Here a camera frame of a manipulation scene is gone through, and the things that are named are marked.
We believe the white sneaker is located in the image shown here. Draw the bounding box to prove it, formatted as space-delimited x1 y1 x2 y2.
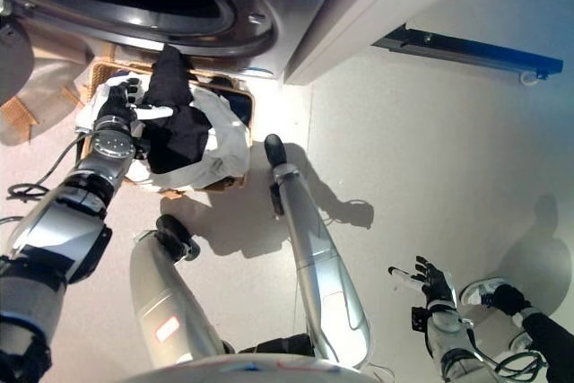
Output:
458 277 533 318

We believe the black robot foot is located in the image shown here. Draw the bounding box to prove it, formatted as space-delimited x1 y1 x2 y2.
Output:
154 213 202 264
263 133 289 170

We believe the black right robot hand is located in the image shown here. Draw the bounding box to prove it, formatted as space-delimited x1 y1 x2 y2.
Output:
387 255 459 309

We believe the silver front-load washing machine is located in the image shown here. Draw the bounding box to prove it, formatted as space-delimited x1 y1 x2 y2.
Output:
0 0 344 84

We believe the white garment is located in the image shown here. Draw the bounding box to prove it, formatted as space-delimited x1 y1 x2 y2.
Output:
74 69 252 192

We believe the beige cloth with woven trim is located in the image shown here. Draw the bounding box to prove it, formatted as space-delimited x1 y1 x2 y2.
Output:
0 36 96 147

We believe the black right robot foot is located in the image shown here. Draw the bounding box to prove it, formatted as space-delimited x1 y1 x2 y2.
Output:
263 133 289 170

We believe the silver left robot leg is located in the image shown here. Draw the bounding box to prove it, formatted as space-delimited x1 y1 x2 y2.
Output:
128 226 228 373

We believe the silver robot torso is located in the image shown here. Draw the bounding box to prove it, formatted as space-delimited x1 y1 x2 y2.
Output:
118 333 385 383

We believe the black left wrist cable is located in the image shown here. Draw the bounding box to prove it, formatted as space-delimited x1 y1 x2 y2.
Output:
5 129 98 203

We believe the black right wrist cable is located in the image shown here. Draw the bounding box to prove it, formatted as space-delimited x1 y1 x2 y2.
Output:
464 322 551 382

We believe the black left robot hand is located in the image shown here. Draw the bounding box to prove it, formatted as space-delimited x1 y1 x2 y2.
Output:
92 77 175 134

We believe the woven wicker laundry basket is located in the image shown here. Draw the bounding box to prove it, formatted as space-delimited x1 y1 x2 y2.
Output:
74 58 257 198

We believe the silver right robot leg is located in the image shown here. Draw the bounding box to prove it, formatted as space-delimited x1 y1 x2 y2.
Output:
267 162 374 370

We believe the black garment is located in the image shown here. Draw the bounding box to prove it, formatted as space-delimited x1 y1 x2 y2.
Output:
142 44 215 177

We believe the dark navy garment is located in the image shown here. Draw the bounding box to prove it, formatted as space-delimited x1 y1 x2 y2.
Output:
209 80 253 129

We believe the silver robot leg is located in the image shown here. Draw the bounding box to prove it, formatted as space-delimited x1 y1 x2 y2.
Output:
128 226 228 373
267 162 374 370

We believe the black left robot foot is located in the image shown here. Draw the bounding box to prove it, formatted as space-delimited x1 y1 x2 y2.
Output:
154 213 202 264

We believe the white cabinet side panel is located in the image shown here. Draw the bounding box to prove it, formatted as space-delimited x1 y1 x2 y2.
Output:
283 0 524 87

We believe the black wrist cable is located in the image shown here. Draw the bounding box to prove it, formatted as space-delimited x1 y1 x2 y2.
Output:
464 322 551 382
5 129 98 203

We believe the black wheeled metal frame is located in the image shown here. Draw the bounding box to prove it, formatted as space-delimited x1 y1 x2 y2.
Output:
370 23 565 87

